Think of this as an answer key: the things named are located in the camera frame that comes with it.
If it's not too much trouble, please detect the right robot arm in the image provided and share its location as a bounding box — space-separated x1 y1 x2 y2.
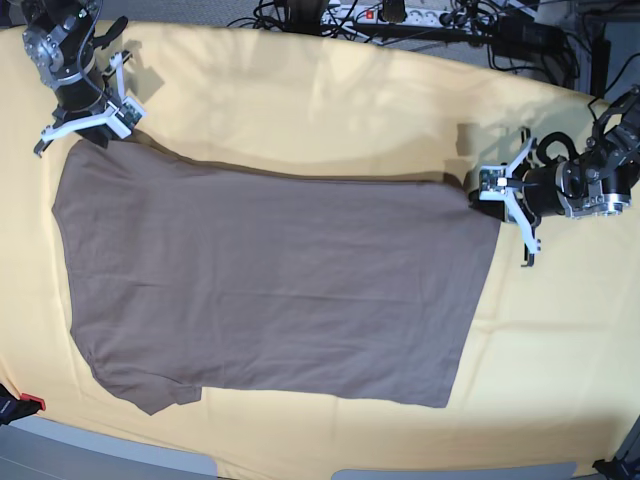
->
20 1 128 127

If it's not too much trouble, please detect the red black clamp left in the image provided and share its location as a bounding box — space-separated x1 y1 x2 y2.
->
0 385 46 426

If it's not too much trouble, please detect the white power strip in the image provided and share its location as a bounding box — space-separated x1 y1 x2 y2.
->
321 3 471 29

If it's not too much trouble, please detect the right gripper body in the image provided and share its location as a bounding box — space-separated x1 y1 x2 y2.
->
52 74 116 148

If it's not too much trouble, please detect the brown T-shirt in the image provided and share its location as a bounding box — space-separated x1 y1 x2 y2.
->
53 140 500 414

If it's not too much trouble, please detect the black vertical power strip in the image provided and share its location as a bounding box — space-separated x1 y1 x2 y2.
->
590 36 611 97

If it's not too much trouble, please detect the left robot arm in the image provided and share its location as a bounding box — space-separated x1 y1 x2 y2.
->
516 85 639 226

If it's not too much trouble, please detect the black clamp right corner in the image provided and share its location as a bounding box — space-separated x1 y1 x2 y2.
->
592 458 639 480

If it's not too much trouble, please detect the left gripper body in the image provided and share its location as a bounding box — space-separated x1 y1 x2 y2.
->
512 164 565 220

